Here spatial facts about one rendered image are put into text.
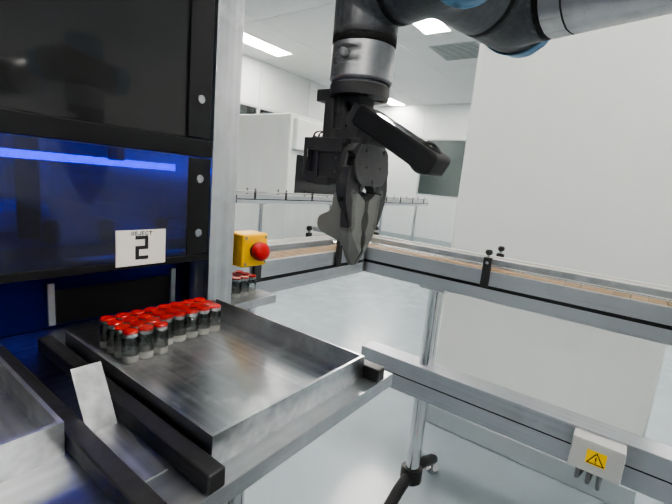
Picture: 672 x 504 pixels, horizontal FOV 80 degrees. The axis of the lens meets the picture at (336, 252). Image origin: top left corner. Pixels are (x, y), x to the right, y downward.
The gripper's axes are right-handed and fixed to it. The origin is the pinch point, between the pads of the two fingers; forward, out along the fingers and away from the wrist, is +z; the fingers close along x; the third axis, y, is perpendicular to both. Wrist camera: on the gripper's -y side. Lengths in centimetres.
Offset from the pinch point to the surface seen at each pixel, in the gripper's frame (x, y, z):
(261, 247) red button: -16.9, 35.1, 6.3
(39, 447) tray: 30.1, 12.5, 17.1
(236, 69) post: -11.0, 38.5, -27.9
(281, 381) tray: 3.5, 8.1, 18.8
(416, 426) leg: -86, 23, 75
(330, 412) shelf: 4.3, -1.1, 19.0
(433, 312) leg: -86, 23, 32
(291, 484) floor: -64, 61, 107
